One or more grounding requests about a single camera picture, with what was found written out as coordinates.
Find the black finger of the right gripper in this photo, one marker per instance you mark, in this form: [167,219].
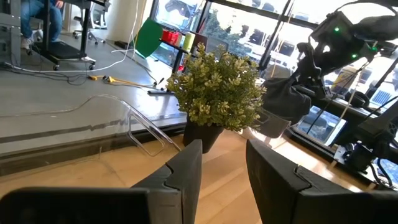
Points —
[311,68]

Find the black shelf stand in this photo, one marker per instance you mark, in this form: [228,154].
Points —
[177,62]

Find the green round panel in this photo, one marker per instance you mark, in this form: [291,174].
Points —
[148,39]

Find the white office chair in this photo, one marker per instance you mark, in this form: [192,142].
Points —
[96,18]

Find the yellow labelled container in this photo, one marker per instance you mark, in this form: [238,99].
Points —
[343,79]

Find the person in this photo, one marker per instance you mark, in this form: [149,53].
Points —
[34,12]

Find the black plant pot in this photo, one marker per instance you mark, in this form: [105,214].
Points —
[200,137]

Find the red container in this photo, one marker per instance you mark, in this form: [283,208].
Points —
[165,36]
[174,38]

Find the flat display screen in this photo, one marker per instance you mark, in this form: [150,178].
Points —
[320,124]

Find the black frame pole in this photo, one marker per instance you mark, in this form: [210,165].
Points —
[273,37]

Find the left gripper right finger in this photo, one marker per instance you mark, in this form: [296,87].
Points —
[280,193]

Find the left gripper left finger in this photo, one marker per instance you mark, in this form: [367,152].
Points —
[174,193]

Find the person's hand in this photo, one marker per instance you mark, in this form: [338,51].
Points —
[59,3]

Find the green artificial bush plant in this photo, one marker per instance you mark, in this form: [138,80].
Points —
[217,90]

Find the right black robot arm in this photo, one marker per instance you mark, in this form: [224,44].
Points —
[376,28]

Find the grey metal cabinet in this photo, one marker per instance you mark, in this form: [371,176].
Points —
[11,37]

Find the clear acrylic hat stand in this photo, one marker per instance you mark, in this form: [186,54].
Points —
[262,133]

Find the black rolling desk frame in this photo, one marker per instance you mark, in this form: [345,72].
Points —
[85,31]

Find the clear plastic container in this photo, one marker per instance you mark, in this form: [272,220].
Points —
[149,127]

